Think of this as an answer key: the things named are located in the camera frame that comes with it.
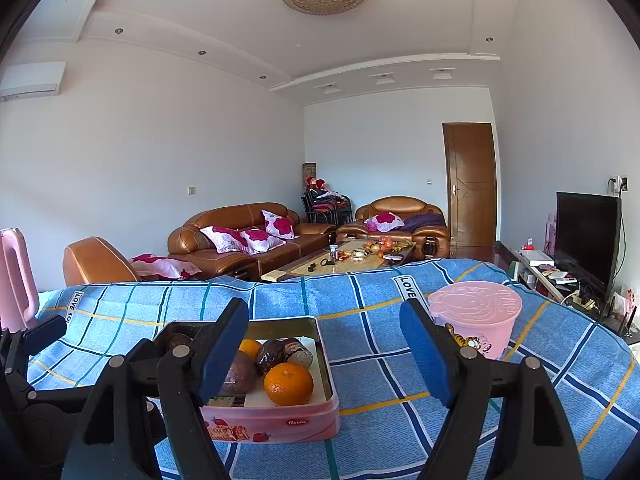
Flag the black television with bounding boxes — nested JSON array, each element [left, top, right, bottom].
[[556, 191, 623, 301]]

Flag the plate of fruit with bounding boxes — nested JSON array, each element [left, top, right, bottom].
[[362, 237, 406, 258]]

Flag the pink tin box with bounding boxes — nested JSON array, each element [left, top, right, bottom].
[[150, 315, 341, 445]]

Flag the brown wooden door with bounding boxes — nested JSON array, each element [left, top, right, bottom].
[[442, 122, 498, 260]]

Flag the purple blanket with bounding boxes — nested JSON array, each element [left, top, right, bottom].
[[402, 212, 447, 231]]

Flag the pink plastic chair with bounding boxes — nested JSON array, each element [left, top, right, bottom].
[[0, 227, 40, 331]]

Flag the white box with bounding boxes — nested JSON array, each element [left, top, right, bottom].
[[520, 249, 555, 267]]

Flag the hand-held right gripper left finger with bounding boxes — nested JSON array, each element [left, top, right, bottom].
[[60, 297, 250, 480]]

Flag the pink cartoon cup with lid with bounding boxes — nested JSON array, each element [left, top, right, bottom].
[[427, 281, 523, 361]]

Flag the stack of dark chairs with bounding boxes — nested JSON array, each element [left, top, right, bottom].
[[301, 187, 353, 226]]

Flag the purple white cake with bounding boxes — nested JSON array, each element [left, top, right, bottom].
[[282, 337, 314, 368]]

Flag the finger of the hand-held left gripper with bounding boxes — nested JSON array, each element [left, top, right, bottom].
[[21, 315, 69, 361], [25, 384, 99, 414]]

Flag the wooden coffee table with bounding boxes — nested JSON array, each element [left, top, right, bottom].
[[261, 239, 417, 283]]

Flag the brown leather armchair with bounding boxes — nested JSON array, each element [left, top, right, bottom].
[[336, 196, 451, 261]]

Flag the dark candy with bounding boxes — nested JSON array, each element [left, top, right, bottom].
[[256, 339, 287, 376]]

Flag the low television cabinet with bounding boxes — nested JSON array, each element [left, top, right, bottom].
[[500, 241, 631, 331]]

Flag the brown leather sofa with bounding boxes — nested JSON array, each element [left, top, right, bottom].
[[167, 202, 338, 281]]

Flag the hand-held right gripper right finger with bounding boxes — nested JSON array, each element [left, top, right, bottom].
[[399, 300, 586, 480]]

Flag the large purple passion fruit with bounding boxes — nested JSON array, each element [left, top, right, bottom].
[[220, 350, 259, 397]]

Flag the white air conditioner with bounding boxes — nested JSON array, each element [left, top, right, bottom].
[[0, 61, 67, 102]]

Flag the large orange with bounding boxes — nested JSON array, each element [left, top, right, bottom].
[[263, 362, 315, 407]]

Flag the white pillow magenta flowers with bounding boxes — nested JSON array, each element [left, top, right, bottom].
[[239, 228, 287, 253], [129, 253, 193, 281], [200, 226, 251, 255], [364, 211, 406, 232], [261, 210, 296, 240]]

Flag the blue checked blanket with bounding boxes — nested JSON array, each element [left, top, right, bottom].
[[25, 258, 633, 480]]

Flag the orange leather chair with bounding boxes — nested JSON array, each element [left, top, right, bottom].
[[62, 236, 143, 287]]

